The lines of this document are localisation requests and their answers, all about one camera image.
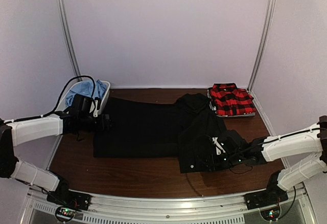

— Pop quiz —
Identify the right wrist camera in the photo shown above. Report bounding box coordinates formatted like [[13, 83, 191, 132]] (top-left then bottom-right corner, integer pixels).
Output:
[[212, 137, 225, 155]]

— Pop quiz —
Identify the front aluminium rail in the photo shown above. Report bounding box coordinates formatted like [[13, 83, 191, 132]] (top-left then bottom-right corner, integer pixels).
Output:
[[18, 184, 318, 223]]

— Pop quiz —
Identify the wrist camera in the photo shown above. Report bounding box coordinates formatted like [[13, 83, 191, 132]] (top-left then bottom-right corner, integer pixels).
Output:
[[92, 98, 101, 117], [212, 137, 225, 155]]

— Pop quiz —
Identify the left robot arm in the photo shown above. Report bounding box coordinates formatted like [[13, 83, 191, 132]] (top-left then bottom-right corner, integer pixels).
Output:
[[1, 95, 110, 206]]

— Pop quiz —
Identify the light blue shirt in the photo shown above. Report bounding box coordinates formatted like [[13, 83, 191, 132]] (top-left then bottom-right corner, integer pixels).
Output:
[[65, 80, 108, 106]]

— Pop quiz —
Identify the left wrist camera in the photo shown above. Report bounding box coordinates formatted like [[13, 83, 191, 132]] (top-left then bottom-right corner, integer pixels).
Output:
[[92, 98, 101, 117]]

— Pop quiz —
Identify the right circuit board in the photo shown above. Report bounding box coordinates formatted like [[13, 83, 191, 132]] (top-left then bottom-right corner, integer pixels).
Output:
[[260, 208, 281, 221]]

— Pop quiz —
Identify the white plastic basin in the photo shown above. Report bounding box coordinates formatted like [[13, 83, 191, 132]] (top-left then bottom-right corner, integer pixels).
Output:
[[56, 80, 110, 115]]

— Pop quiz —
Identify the red black plaid shirt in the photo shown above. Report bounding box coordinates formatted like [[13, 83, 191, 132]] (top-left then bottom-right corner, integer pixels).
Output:
[[208, 82, 258, 117]]

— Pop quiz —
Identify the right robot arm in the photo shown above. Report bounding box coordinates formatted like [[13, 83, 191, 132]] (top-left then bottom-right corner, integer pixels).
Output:
[[194, 116, 326, 205]]

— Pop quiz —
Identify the circuit board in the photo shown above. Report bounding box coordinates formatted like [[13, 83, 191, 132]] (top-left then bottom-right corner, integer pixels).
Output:
[[260, 208, 281, 221], [55, 206, 76, 222]]

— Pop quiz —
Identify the black long sleeve shirt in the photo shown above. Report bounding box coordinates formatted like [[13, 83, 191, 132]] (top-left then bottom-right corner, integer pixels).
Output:
[[93, 94, 226, 173]]

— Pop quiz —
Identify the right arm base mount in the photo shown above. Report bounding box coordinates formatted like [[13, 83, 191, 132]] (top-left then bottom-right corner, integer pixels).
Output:
[[244, 171, 288, 210]]

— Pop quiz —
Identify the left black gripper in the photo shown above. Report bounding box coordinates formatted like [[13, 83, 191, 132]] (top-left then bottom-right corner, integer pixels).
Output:
[[79, 114, 114, 132]]

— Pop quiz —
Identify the left aluminium frame post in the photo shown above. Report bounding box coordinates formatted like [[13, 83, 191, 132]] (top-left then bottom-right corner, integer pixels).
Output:
[[57, 0, 81, 77]]

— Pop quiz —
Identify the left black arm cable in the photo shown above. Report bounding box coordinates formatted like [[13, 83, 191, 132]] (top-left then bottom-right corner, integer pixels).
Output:
[[38, 75, 99, 143]]

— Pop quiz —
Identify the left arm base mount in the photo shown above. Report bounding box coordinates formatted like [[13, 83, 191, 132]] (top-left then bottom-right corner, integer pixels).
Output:
[[43, 176, 91, 211]]

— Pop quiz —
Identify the right aluminium frame post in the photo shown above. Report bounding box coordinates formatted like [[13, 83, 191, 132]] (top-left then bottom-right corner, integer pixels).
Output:
[[247, 0, 276, 93]]

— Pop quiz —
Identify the left circuit board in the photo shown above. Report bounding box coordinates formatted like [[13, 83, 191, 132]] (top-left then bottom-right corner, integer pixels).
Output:
[[55, 206, 76, 222]]

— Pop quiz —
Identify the aluminium frame post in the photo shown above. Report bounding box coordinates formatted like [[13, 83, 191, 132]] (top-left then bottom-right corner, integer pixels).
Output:
[[247, 0, 276, 93], [57, 0, 81, 77]]

